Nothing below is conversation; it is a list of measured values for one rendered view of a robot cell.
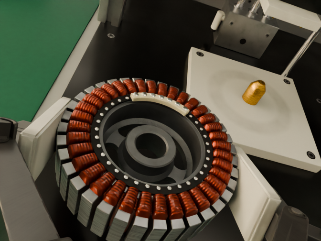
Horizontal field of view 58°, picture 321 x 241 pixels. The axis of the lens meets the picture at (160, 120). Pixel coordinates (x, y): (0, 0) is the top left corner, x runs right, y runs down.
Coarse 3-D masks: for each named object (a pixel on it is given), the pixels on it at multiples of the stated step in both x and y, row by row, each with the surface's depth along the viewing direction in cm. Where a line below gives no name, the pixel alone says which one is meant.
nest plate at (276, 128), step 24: (192, 48) 38; (192, 72) 34; (216, 72) 36; (240, 72) 38; (264, 72) 39; (192, 96) 31; (216, 96) 33; (240, 96) 34; (264, 96) 35; (288, 96) 37; (240, 120) 31; (264, 120) 32; (288, 120) 34; (240, 144) 29; (264, 144) 30; (288, 144) 31; (312, 144) 32; (312, 168) 30
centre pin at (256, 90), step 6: (252, 84) 32; (258, 84) 32; (264, 84) 32; (246, 90) 33; (252, 90) 32; (258, 90) 32; (264, 90) 32; (246, 96) 33; (252, 96) 33; (258, 96) 32; (246, 102) 33; (252, 102) 33
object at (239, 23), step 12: (228, 0) 41; (228, 12) 39; (240, 12) 40; (252, 12) 41; (228, 24) 40; (240, 24) 40; (252, 24) 40; (264, 24) 40; (276, 24) 41; (216, 36) 42; (228, 36) 42; (240, 36) 42; (252, 36) 41; (264, 36) 41; (228, 48) 43; (240, 48) 43; (252, 48) 43; (264, 48) 42
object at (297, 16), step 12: (240, 0) 40; (264, 0) 30; (276, 0) 30; (288, 0) 30; (300, 0) 30; (312, 0) 30; (264, 12) 29; (276, 12) 29; (288, 12) 29; (300, 12) 29; (312, 12) 31; (300, 24) 29; (312, 24) 29
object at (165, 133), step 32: (96, 96) 18; (128, 96) 19; (160, 96) 20; (64, 128) 16; (96, 128) 17; (128, 128) 21; (160, 128) 21; (192, 128) 19; (224, 128) 20; (64, 160) 15; (96, 160) 15; (128, 160) 17; (160, 160) 17; (192, 160) 19; (224, 160) 18; (64, 192) 16; (96, 192) 14; (128, 192) 14; (160, 192) 15; (192, 192) 15; (224, 192) 16; (96, 224) 15; (128, 224) 15; (160, 224) 14; (192, 224) 15
